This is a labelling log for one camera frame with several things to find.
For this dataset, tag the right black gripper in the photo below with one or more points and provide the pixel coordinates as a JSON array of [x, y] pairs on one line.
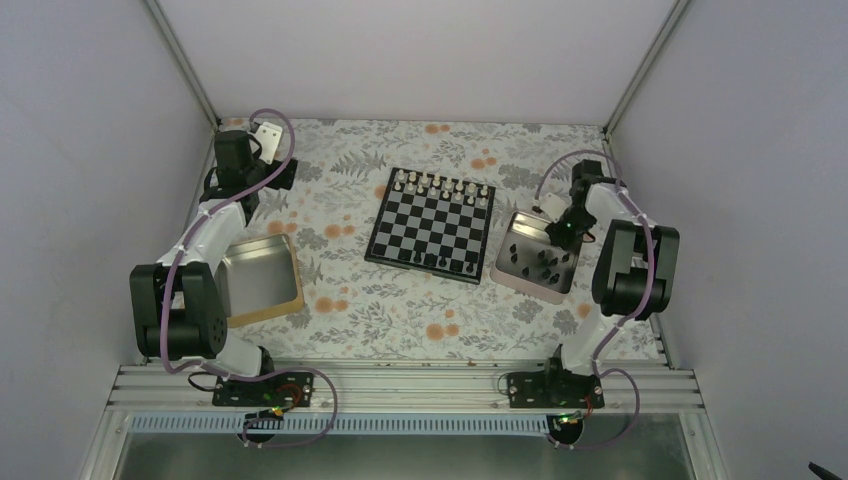
[[562, 240]]

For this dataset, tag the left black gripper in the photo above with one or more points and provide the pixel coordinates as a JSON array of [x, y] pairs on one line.
[[288, 176]]

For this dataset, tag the silver tin with black pieces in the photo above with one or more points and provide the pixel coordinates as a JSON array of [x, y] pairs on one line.
[[531, 264]]

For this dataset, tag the black chess queen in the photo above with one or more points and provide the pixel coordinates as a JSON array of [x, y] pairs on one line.
[[430, 260]]

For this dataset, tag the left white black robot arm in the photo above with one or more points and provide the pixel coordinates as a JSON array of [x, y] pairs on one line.
[[179, 314]]

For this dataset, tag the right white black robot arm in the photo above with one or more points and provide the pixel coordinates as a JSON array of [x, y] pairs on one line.
[[633, 277]]

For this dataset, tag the black grey chess board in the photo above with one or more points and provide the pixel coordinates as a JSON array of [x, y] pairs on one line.
[[443, 216]]

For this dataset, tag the empty gold silver tin lid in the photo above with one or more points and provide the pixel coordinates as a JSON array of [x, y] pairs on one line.
[[259, 280]]

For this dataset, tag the floral patterned table mat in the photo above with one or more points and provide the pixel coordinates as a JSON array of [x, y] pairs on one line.
[[356, 309]]

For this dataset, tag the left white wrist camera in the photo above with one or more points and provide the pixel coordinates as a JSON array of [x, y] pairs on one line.
[[266, 139]]

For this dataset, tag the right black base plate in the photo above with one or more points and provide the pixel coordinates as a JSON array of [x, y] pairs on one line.
[[528, 390]]

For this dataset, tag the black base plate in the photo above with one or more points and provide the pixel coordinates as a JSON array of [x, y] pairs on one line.
[[528, 390], [283, 391]]

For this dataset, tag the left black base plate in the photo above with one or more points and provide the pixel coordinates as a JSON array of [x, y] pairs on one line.
[[283, 391]]

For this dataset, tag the aluminium rail frame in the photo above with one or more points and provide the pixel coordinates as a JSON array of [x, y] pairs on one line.
[[391, 389]]

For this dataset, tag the grey slotted cable duct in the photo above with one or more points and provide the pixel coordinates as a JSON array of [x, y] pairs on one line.
[[307, 424]]

